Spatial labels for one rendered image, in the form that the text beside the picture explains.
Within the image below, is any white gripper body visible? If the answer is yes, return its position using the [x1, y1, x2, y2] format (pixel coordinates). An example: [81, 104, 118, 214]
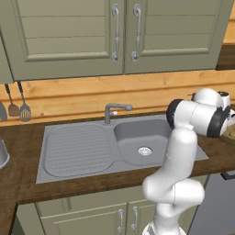
[228, 108, 235, 127]

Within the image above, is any grey sink tap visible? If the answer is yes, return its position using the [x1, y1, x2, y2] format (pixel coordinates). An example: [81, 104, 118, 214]
[103, 103, 134, 127]

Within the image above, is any olive base cupboard door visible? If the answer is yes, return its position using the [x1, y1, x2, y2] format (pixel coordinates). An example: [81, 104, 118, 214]
[126, 199, 159, 235]
[39, 202, 129, 235]

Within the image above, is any grey kitchen sink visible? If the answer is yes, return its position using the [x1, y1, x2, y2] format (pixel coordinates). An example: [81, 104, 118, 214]
[35, 113, 210, 185]

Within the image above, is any grey metal bowl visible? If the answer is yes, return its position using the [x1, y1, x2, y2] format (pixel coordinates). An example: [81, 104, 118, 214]
[0, 138, 11, 170]

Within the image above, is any olive tan flat object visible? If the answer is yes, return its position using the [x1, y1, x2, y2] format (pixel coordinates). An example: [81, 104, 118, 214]
[222, 123, 235, 141]

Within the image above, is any grey dishwasher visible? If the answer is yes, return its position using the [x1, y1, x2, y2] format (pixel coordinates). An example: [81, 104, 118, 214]
[186, 172, 235, 235]

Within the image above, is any olive false drawer front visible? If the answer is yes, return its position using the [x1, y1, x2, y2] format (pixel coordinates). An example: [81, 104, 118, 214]
[34, 185, 147, 218]

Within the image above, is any grey hanging slotted spatula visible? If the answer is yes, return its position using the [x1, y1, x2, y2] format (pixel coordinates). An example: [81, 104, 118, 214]
[17, 81, 32, 123]

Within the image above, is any brown hanging spatula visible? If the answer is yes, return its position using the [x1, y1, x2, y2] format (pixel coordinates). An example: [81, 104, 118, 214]
[4, 84, 20, 118]

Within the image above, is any grey hanging ladle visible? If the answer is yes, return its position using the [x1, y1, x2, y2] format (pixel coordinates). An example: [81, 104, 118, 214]
[0, 100, 8, 122]

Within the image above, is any dark dishwasher handle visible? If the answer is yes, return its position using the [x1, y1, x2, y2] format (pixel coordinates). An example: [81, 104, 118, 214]
[220, 171, 235, 181]

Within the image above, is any olive wall cupboard door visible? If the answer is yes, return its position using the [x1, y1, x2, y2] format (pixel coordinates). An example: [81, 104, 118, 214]
[124, 0, 235, 75]
[0, 0, 126, 82]

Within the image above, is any grey wall cupboard handle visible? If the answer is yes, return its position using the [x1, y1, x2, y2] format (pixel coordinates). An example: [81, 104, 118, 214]
[130, 3, 142, 62]
[110, 3, 121, 63]

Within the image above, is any grey base cupboard handle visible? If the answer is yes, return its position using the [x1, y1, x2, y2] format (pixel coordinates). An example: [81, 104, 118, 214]
[117, 208, 125, 235]
[130, 206, 140, 232]

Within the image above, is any olive wall cupboard side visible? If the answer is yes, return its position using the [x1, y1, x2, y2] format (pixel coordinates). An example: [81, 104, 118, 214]
[0, 30, 15, 85]

